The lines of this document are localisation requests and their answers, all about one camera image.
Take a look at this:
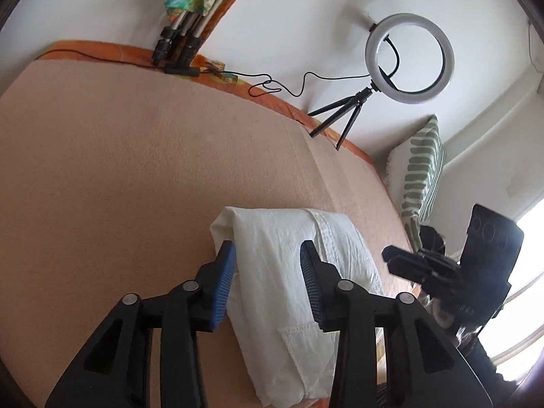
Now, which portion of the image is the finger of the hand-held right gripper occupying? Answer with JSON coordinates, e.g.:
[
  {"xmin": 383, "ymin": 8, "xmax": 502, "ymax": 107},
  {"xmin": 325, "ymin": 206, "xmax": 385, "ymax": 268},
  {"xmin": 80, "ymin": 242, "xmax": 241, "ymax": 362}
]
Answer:
[
  {"xmin": 389, "ymin": 258, "xmax": 430, "ymax": 284},
  {"xmin": 381, "ymin": 245, "xmax": 422, "ymax": 267}
]

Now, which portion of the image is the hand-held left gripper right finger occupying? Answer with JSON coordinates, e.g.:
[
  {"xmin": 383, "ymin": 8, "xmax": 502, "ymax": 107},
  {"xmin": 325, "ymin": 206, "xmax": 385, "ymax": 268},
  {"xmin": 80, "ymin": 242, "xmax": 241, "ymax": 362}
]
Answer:
[{"xmin": 300, "ymin": 241, "xmax": 494, "ymax": 408}]

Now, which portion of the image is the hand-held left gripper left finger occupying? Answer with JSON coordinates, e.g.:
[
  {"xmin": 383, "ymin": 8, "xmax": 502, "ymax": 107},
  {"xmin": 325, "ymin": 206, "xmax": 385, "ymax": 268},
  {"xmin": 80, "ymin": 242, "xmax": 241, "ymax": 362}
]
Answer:
[{"xmin": 45, "ymin": 240, "xmax": 237, "ymax": 408}]

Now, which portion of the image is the white shirt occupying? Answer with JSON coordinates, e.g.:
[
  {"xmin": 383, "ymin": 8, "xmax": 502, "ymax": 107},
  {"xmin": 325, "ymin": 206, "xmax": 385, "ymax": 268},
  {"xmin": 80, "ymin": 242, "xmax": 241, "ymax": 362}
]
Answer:
[{"xmin": 209, "ymin": 206, "xmax": 387, "ymax": 406}]

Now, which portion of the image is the person's right forearm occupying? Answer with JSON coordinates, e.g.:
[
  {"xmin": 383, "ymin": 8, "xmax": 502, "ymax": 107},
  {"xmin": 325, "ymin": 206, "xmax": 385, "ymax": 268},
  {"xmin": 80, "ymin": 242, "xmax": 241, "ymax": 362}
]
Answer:
[{"xmin": 461, "ymin": 334, "xmax": 536, "ymax": 408}]

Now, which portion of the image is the bright window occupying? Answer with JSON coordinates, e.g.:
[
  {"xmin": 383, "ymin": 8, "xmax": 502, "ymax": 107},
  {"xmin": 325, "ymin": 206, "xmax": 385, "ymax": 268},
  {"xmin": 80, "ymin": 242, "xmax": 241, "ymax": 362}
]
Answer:
[{"xmin": 489, "ymin": 208, "xmax": 544, "ymax": 375}]

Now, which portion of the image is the green patterned pillow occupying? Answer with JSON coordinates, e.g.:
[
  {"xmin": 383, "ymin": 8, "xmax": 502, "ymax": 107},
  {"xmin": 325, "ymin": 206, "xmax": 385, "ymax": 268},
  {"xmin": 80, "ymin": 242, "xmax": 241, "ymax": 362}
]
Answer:
[{"xmin": 385, "ymin": 115, "xmax": 445, "ymax": 249}]

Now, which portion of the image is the black mini tripod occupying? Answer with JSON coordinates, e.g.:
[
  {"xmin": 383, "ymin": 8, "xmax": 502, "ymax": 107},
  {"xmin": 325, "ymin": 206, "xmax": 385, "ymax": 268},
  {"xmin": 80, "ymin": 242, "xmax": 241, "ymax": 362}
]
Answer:
[{"xmin": 307, "ymin": 84, "xmax": 381, "ymax": 151}]

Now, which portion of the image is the beige blanket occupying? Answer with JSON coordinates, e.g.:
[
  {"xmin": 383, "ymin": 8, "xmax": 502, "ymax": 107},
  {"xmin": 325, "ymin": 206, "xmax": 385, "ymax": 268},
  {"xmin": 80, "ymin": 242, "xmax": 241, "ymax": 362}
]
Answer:
[{"xmin": 0, "ymin": 57, "xmax": 415, "ymax": 408}]

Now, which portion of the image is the orange fabric strip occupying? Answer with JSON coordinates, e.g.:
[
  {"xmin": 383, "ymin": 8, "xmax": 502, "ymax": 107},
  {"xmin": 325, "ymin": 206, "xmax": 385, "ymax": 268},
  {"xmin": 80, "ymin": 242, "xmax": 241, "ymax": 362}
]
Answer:
[{"xmin": 202, "ymin": 0, "xmax": 264, "ymax": 58}]

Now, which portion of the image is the orange patterned bedsheet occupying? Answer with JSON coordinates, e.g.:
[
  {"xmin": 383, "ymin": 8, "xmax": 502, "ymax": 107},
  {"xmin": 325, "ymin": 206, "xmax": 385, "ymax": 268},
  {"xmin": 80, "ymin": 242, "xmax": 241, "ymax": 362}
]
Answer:
[{"xmin": 36, "ymin": 40, "xmax": 370, "ymax": 162}]

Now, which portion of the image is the black cable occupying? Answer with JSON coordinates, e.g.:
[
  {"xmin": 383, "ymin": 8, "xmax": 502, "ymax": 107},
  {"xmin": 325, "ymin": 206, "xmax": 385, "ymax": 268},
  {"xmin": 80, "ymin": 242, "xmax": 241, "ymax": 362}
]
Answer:
[{"xmin": 36, "ymin": 34, "xmax": 402, "ymax": 99}]

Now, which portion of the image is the white ring light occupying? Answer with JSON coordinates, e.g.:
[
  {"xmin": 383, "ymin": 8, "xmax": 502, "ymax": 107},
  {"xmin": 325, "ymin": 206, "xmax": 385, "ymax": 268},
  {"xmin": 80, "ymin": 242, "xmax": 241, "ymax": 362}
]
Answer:
[{"xmin": 364, "ymin": 13, "xmax": 455, "ymax": 105}]

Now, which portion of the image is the black cable controller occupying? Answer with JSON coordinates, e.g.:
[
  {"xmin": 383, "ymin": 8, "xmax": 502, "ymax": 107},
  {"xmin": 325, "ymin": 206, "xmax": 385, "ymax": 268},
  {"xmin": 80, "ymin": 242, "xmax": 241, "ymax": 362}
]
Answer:
[{"xmin": 164, "ymin": 65, "xmax": 200, "ymax": 78}]

